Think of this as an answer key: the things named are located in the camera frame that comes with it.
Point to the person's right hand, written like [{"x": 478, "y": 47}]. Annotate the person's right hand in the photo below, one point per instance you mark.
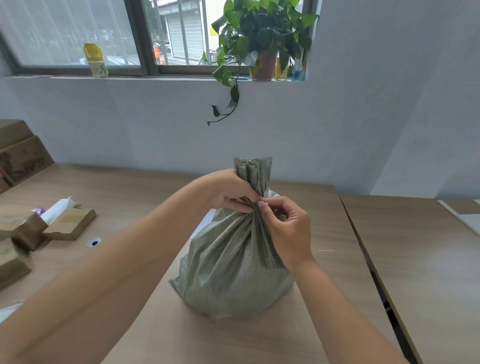
[{"x": 292, "y": 236}]

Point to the person's left hand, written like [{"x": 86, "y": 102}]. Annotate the person's left hand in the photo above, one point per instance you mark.
[{"x": 225, "y": 189}]

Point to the green woven sack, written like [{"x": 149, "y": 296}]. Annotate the green woven sack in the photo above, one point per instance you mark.
[{"x": 225, "y": 270}]

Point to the person's left forearm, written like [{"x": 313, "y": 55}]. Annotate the person's left forearm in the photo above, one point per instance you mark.
[{"x": 93, "y": 281}]

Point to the person's right forearm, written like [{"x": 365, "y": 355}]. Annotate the person's right forearm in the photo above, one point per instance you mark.
[{"x": 337, "y": 318}]

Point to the white paper sign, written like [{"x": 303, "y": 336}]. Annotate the white paper sign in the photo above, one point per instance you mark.
[{"x": 204, "y": 223}]

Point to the yellow glass bottle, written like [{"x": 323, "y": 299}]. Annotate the yellow glass bottle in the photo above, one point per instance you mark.
[{"x": 280, "y": 71}]

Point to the blue glass bottle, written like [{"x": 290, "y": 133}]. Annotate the blue glass bottle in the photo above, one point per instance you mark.
[{"x": 298, "y": 75}]

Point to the silver round desk grommet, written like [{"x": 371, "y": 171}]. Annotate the silver round desk grommet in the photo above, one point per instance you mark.
[{"x": 93, "y": 242}]

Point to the green potted plant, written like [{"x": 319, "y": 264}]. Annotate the green potted plant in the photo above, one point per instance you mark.
[{"x": 262, "y": 33}]

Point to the white rolled sheet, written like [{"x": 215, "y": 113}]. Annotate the white rolled sheet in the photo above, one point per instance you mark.
[{"x": 56, "y": 210}]

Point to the dark framed barred window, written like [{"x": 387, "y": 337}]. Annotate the dark framed barred window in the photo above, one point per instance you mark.
[{"x": 144, "y": 37}]

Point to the flat cardboard with white sheets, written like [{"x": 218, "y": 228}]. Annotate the flat cardboard with white sheets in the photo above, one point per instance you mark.
[{"x": 468, "y": 219}]

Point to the yellow drink bottle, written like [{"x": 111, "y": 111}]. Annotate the yellow drink bottle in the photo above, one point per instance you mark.
[{"x": 96, "y": 62}]

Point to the purple wrapped item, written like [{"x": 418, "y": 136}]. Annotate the purple wrapped item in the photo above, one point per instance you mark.
[{"x": 38, "y": 211}]

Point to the open brown cardboard box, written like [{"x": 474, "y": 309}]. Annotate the open brown cardboard box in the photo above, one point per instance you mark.
[{"x": 30, "y": 230}]

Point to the large plain cardboard box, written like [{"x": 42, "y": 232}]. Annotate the large plain cardboard box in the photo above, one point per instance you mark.
[{"x": 13, "y": 133}]

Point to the white paper sheet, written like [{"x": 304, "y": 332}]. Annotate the white paper sheet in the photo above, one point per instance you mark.
[{"x": 7, "y": 313}]

